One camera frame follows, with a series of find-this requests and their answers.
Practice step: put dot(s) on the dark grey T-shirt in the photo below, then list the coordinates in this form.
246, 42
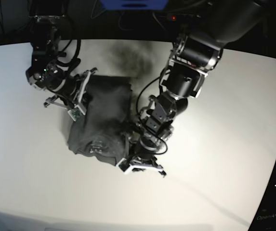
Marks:
104, 130

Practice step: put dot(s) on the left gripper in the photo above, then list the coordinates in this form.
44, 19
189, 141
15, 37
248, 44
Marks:
144, 147

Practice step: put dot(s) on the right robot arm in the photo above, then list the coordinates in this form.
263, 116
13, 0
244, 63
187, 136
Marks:
47, 72

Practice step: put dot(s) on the blue box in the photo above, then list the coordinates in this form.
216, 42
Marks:
134, 4

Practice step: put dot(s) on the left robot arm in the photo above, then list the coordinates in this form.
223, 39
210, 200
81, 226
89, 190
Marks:
196, 51

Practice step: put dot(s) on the black power strip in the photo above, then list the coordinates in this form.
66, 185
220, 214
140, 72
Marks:
182, 17

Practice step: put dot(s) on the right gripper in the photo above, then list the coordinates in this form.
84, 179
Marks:
65, 89

